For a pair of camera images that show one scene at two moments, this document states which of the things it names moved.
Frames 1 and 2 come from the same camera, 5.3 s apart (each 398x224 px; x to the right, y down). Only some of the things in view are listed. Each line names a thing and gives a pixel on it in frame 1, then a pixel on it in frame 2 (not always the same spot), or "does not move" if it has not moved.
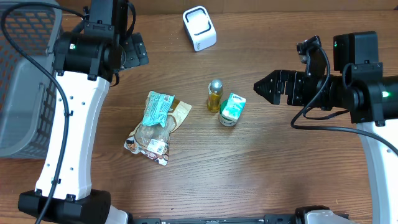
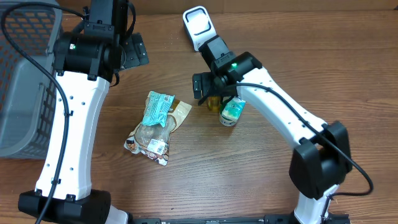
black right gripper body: [290, 90] → [198, 86]
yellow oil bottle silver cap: [215, 89] does not move
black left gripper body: [135, 55] does not move
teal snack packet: [157, 105] does not move
